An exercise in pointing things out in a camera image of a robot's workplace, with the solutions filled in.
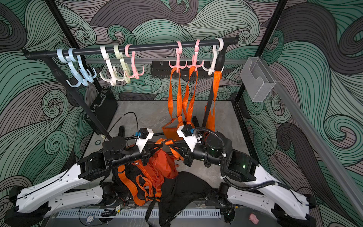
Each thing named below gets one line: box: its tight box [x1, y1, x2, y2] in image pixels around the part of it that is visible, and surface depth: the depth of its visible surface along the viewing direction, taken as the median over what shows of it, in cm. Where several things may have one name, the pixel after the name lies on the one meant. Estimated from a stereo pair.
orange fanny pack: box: [205, 70, 223, 132], surface depth 56 cm
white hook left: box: [99, 45, 126, 87], surface depth 48 cm
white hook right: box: [201, 37, 225, 76], surface depth 50 cm
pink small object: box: [248, 213, 260, 225], surface depth 67 cm
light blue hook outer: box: [56, 48, 89, 88], surface depth 46 cm
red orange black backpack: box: [117, 138, 185, 206], surface depth 74 cm
